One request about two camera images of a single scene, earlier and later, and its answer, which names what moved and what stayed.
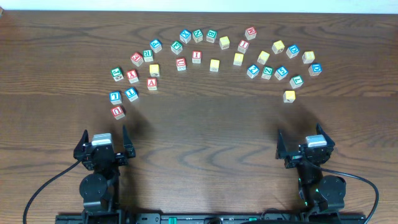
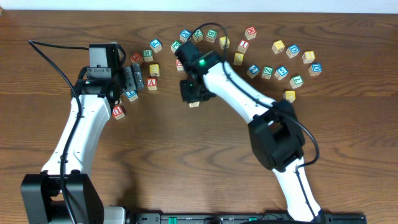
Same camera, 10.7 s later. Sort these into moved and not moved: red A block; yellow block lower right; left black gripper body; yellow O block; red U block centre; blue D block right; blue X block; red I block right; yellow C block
Moved: left black gripper body; yellow O block; yellow C block
Not moved: red A block; blue X block; blue D block right; red I block right; yellow block lower right; red U block centre
